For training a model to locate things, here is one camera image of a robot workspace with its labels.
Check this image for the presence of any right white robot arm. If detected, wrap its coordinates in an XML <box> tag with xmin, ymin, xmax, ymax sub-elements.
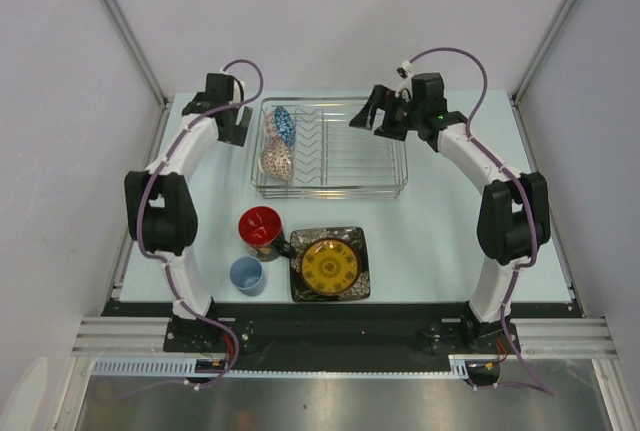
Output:
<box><xmin>349</xmin><ymin>71</ymin><xmax>551</xmax><ymax>352</ymax></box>

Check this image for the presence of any steel wire dish rack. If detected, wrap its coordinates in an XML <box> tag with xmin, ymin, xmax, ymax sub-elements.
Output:
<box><xmin>251</xmin><ymin>96</ymin><xmax>408</xmax><ymax>199</ymax></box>

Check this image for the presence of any yellow patterned round plate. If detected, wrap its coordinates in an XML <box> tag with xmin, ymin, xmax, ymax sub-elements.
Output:
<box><xmin>300</xmin><ymin>239</ymin><xmax>360</xmax><ymax>296</ymax></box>

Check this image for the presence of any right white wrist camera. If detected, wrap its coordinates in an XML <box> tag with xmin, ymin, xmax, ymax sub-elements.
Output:
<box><xmin>395</xmin><ymin>61</ymin><xmax>414</xmax><ymax>102</ymax></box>

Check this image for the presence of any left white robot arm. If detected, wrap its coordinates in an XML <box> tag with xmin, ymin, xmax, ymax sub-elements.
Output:
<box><xmin>124</xmin><ymin>72</ymin><xmax>252</xmax><ymax>351</ymax></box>

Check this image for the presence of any purple cable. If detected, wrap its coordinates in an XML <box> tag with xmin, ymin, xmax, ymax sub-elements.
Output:
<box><xmin>404</xmin><ymin>45</ymin><xmax>553</xmax><ymax>396</ymax></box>
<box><xmin>136</xmin><ymin>58</ymin><xmax>265</xmax><ymax>392</ymax></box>

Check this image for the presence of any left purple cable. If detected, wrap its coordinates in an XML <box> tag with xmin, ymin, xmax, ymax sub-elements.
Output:
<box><xmin>136</xmin><ymin>58</ymin><xmax>265</xmax><ymax>392</ymax></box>

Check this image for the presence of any slotted cable duct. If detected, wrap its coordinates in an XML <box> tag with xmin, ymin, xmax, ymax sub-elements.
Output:
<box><xmin>92</xmin><ymin>353</ymin><xmax>236</xmax><ymax>378</ymax></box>
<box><xmin>450</xmin><ymin>354</ymin><xmax>501</xmax><ymax>383</ymax></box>

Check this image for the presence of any blue triangle patterned bowl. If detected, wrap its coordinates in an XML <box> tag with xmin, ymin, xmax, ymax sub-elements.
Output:
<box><xmin>264</xmin><ymin>106</ymin><xmax>296</xmax><ymax>148</ymax></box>

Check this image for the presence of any aluminium frame rail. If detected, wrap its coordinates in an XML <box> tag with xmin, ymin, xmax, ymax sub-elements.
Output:
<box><xmin>513</xmin><ymin>318</ymin><xmax>617</xmax><ymax>360</ymax></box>

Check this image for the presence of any red and black mug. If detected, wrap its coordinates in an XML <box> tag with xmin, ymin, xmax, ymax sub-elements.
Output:
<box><xmin>238</xmin><ymin>206</ymin><xmax>297</xmax><ymax>262</ymax></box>

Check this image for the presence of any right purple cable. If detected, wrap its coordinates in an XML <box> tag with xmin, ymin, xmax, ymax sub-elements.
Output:
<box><xmin>404</xmin><ymin>45</ymin><xmax>553</xmax><ymax>396</ymax></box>

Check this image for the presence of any light blue plastic cup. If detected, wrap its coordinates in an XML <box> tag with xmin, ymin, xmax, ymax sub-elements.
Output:
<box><xmin>229</xmin><ymin>256</ymin><xmax>266</xmax><ymax>297</ymax></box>

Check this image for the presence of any left slotted cable duct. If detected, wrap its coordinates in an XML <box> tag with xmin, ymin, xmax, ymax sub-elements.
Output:
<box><xmin>92</xmin><ymin>353</ymin><xmax>236</xmax><ymax>378</ymax></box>

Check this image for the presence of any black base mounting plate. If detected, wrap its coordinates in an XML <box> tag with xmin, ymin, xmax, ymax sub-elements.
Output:
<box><xmin>102</xmin><ymin>302</ymin><xmax>584</xmax><ymax>373</ymax></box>

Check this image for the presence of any black floral square plate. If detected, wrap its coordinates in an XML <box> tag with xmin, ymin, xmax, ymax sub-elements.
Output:
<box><xmin>289</xmin><ymin>227</ymin><xmax>371</xmax><ymax>303</ymax></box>

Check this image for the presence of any right slotted cable duct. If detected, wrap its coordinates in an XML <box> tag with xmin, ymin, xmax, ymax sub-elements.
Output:
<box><xmin>450</xmin><ymin>354</ymin><xmax>501</xmax><ymax>383</ymax></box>

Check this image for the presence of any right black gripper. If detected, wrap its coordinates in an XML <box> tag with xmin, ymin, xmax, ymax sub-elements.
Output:
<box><xmin>349</xmin><ymin>86</ymin><xmax>422</xmax><ymax>142</ymax></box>

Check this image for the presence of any red patterned white bowl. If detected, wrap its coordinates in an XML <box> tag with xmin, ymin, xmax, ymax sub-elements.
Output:
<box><xmin>259</xmin><ymin>138</ymin><xmax>293</xmax><ymax>182</ymax></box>

